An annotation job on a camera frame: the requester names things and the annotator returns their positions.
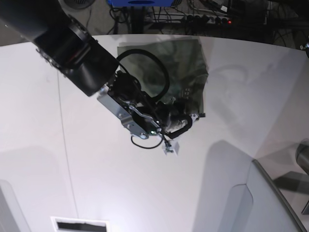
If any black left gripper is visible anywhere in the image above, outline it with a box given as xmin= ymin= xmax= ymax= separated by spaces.
xmin=299 ymin=39 xmax=309 ymax=58

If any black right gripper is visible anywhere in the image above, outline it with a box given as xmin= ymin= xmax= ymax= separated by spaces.
xmin=156 ymin=98 xmax=206 ymax=139

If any green t-shirt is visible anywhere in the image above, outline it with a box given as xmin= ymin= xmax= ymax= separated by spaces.
xmin=117 ymin=39 xmax=209 ymax=112

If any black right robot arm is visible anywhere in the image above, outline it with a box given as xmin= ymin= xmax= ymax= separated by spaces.
xmin=0 ymin=0 xmax=205 ymax=139

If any white power strip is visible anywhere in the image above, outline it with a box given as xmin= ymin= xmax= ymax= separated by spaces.
xmin=145 ymin=12 xmax=233 ymax=25

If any grey metal stand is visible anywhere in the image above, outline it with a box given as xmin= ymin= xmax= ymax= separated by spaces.
xmin=254 ymin=138 xmax=309 ymax=232

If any blue box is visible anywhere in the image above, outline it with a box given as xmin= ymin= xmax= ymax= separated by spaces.
xmin=108 ymin=0 xmax=173 ymax=7

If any black round fan base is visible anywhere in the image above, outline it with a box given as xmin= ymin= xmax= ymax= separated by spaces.
xmin=63 ymin=0 xmax=95 ymax=10

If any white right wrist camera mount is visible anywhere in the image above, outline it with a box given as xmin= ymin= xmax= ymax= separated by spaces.
xmin=162 ymin=140 xmax=180 ymax=156

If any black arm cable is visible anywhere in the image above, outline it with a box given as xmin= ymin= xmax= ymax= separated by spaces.
xmin=115 ymin=48 xmax=194 ymax=149

